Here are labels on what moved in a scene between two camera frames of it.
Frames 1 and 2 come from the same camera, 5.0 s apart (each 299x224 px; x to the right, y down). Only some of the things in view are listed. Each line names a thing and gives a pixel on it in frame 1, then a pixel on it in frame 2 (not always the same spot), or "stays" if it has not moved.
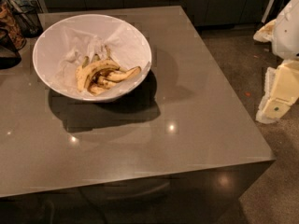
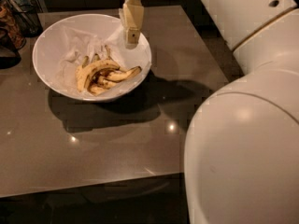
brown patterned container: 10,25 stays
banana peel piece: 104,81 stays
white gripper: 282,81 -> 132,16
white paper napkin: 124,49 stays
